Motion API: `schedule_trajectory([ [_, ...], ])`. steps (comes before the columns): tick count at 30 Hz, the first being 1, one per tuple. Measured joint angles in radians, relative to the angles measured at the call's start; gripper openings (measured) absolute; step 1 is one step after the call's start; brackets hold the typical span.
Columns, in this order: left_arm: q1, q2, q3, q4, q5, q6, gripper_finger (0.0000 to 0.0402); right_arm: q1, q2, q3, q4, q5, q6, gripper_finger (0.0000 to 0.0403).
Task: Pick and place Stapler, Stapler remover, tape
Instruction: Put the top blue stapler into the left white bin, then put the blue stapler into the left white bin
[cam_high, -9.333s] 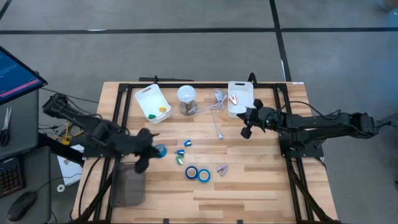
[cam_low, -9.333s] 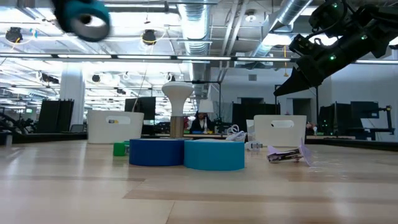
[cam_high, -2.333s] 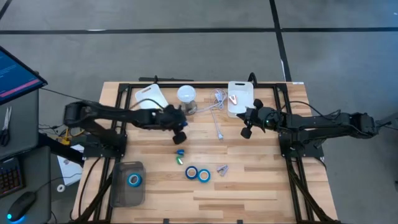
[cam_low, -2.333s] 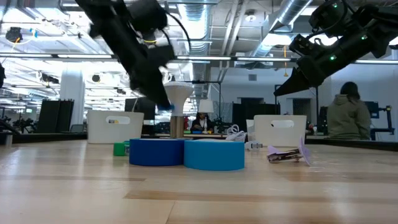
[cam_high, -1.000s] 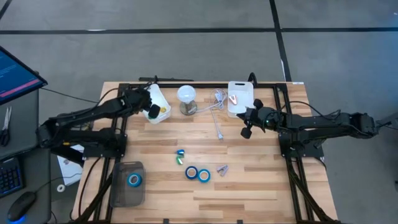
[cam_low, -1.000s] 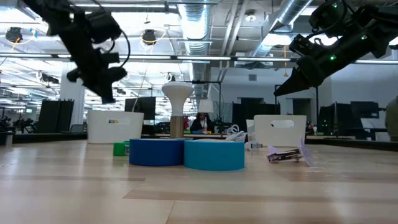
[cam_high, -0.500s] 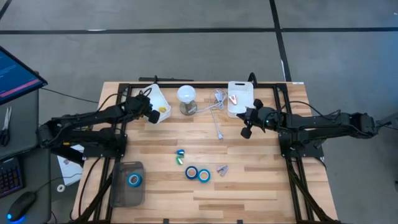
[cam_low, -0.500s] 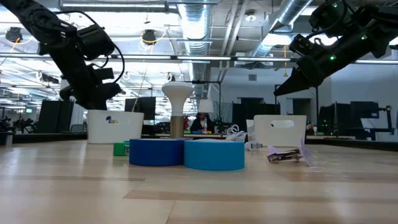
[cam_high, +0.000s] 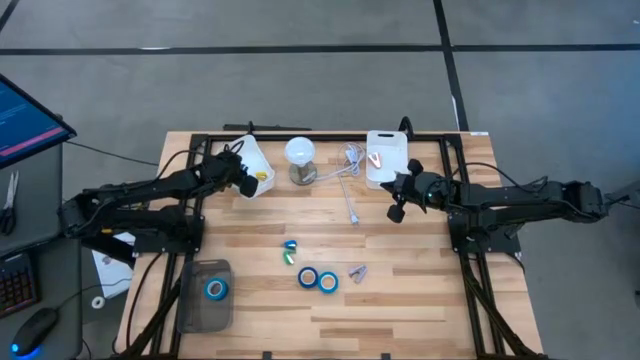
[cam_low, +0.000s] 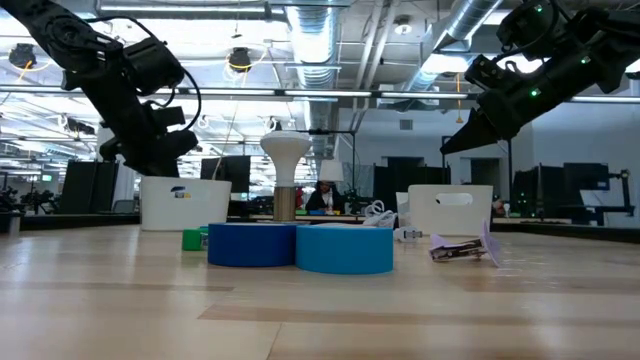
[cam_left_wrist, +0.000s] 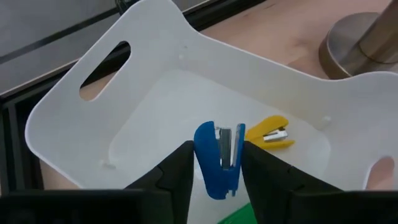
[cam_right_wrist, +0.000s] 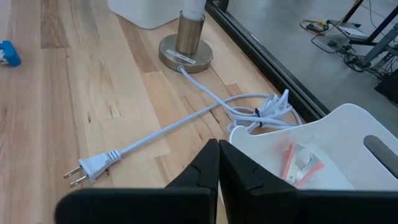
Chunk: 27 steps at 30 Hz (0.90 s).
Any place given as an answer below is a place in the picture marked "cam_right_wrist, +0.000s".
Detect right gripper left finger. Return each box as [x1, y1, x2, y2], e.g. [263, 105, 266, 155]
[164, 139, 220, 189]

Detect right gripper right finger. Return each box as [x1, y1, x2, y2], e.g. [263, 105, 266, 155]
[220, 139, 299, 190]

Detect pink staple remover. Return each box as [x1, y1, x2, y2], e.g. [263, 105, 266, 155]
[279, 142, 326, 190]

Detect blue mini stapler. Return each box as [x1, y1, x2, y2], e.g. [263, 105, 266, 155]
[0, 40, 22, 68]

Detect white plastic bin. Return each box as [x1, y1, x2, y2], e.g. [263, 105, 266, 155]
[229, 103, 398, 191]

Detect white mushroom lamp brass base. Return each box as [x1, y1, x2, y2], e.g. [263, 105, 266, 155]
[158, 0, 215, 75]

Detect white cutting board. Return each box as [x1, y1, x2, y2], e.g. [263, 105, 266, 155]
[107, 0, 193, 30]

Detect black desk leg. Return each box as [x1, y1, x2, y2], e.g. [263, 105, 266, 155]
[341, 0, 398, 65]

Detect white lamp power cable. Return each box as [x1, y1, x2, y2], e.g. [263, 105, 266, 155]
[63, 65, 302, 189]

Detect black cable tie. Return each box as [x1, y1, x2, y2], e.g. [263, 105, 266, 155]
[254, 107, 264, 128]

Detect black table frame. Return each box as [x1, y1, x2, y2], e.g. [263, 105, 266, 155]
[205, 0, 331, 124]

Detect black floor cables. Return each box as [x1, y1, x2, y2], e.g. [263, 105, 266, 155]
[310, 34, 398, 82]

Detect yellow cable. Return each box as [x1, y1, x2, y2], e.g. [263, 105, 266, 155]
[300, 17, 331, 35]

